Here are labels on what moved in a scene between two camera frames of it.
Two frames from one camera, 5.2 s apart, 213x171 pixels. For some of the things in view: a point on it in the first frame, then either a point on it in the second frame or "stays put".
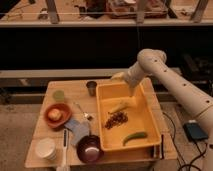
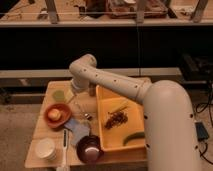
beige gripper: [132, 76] to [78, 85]
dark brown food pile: [116, 119] stays put
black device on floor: [194, 131] stays put
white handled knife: [65, 139] stays put
